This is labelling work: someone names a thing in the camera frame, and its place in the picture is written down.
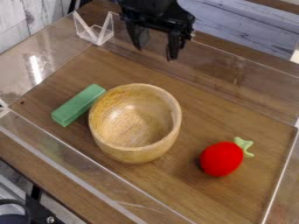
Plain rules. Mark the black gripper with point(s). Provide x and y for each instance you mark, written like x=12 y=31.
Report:
x=161 y=15

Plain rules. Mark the red plush strawberry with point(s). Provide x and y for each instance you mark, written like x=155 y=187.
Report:
x=221 y=158

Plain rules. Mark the wooden bowl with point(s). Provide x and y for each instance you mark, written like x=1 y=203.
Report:
x=135 y=122

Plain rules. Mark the green rectangular block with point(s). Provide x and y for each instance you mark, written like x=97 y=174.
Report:
x=76 y=105

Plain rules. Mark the black table clamp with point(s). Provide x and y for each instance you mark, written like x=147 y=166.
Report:
x=40 y=214

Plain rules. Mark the clear acrylic corner bracket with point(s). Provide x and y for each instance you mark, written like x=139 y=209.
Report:
x=95 y=34

